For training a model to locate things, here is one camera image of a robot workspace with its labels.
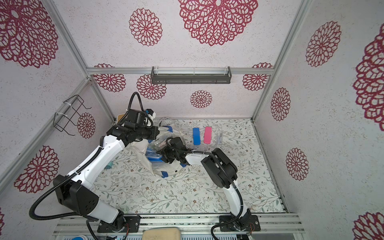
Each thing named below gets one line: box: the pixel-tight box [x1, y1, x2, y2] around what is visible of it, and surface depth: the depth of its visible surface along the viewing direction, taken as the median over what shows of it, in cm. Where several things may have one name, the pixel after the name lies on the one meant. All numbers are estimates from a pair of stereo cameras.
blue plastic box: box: [193, 127, 201, 146], surface depth 112 cm
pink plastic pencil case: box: [203, 126, 213, 144], surface depth 114 cm
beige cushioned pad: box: [142, 227, 181, 240], surface depth 69 cm
